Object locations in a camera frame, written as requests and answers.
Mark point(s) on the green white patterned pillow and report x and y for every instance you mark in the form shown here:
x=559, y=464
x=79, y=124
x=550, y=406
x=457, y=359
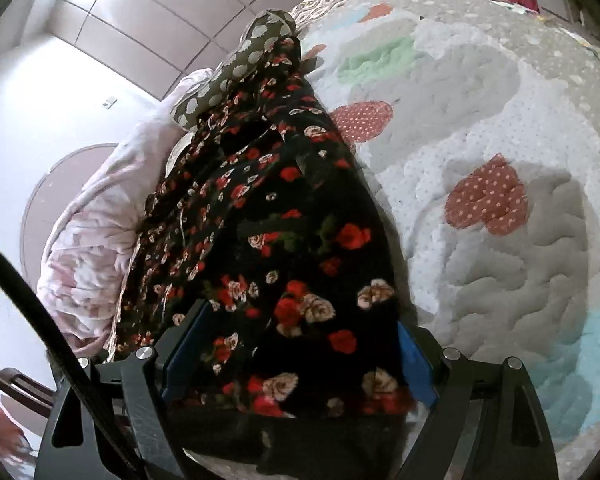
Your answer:
x=257, y=39

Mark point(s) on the black floral dress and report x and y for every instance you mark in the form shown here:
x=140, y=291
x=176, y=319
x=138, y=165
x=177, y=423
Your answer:
x=295, y=363

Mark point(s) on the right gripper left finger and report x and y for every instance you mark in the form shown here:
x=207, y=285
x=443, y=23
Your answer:
x=139, y=439

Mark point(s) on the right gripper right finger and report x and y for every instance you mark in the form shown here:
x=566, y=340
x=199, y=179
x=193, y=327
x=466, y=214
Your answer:
x=485, y=420

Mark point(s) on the white wardrobe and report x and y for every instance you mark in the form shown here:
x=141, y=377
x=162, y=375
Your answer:
x=152, y=43

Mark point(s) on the dark wooden chair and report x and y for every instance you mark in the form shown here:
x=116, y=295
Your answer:
x=27, y=391

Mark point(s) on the patchwork quilted bedspread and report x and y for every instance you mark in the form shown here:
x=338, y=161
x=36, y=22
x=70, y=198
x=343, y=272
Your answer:
x=470, y=129

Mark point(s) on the rounded headboard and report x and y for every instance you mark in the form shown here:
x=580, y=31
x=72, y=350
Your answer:
x=50, y=197

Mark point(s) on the pink floral comforter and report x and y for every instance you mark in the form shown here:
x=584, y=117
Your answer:
x=88, y=252

